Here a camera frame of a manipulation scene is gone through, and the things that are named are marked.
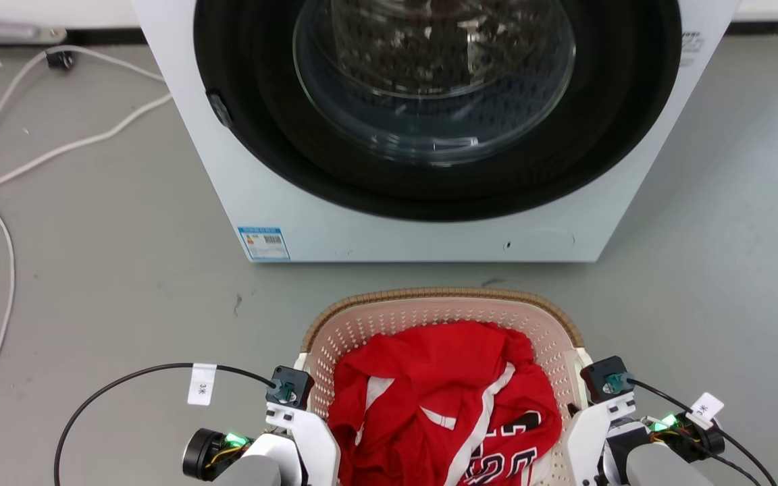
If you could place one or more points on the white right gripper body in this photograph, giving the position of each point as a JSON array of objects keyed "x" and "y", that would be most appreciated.
[{"x": 585, "y": 439}]

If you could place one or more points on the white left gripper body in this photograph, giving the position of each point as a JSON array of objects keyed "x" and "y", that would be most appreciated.
[{"x": 318, "y": 439}]

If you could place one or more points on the beige perforated laundry basket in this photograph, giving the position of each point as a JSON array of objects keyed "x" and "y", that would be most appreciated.
[{"x": 389, "y": 317}]

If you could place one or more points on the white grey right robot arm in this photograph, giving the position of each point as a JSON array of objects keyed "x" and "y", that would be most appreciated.
[{"x": 656, "y": 467}]

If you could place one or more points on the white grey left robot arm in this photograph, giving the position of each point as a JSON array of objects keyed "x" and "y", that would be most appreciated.
[{"x": 254, "y": 467}]

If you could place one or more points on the red white sports jersey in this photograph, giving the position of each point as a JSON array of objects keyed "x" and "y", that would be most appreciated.
[{"x": 429, "y": 378}]

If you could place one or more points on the blue energy label sticker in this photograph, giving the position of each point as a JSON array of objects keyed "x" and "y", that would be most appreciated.
[{"x": 264, "y": 243}]

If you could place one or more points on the white front-load washing machine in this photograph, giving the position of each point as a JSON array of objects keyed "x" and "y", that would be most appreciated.
[{"x": 389, "y": 236}]

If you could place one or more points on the black round washer door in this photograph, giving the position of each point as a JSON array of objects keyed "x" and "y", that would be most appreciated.
[{"x": 261, "y": 135}]

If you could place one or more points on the grey warning label sticker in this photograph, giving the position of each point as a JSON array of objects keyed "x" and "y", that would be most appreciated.
[{"x": 691, "y": 46}]

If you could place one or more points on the white grey base fixture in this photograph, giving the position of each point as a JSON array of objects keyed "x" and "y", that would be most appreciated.
[{"x": 4, "y": 17}]

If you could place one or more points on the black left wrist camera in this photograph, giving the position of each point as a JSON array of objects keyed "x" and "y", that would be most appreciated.
[{"x": 292, "y": 386}]

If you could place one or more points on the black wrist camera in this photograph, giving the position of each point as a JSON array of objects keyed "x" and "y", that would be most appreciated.
[
  {"x": 606, "y": 378},
  {"x": 292, "y": 386}
]

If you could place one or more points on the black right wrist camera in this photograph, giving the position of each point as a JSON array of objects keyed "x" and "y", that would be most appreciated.
[{"x": 606, "y": 378}]

